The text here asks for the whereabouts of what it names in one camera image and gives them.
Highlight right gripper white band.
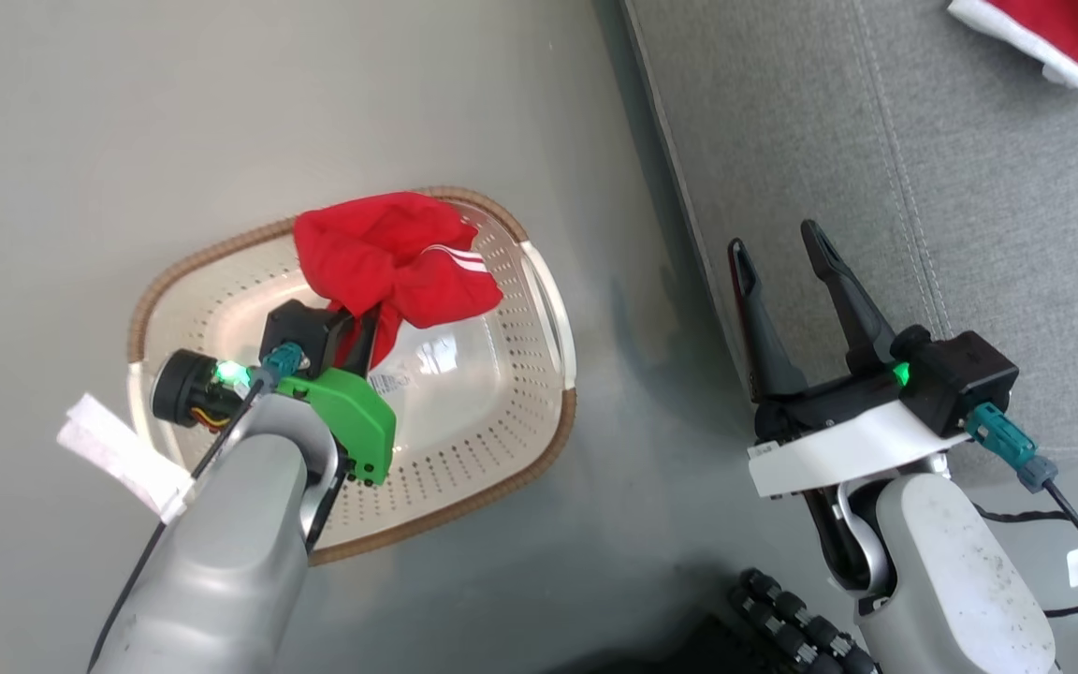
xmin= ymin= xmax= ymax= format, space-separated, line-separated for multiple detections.
xmin=728 ymin=220 xmax=949 ymax=498

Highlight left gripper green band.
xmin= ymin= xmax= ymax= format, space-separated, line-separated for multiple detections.
xmin=152 ymin=309 xmax=398 ymax=486

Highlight red garment thin striped cuffs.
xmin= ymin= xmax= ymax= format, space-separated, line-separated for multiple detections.
xmin=293 ymin=192 xmax=505 ymax=371

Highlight grey fabric sofa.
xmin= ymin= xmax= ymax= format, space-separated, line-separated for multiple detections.
xmin=621 ymin=0 xmax=1078 ymax=469

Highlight white perforated basket brown rim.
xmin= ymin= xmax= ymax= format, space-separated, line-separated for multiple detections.
xmin=127 ymin=185 xmax=579 ymax=567

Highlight white paper tag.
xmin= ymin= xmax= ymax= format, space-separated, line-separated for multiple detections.
xmin=57 ymin=393 xmax=196 ymax=525

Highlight right black cable teal plug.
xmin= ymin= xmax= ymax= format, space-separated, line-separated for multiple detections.
xmin=965 ymin=403 xmax=1078 ymax=619

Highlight black ribbed cable chain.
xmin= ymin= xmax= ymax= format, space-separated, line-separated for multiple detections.
xmin=729 ymin=568 xmax=881 ymax=674

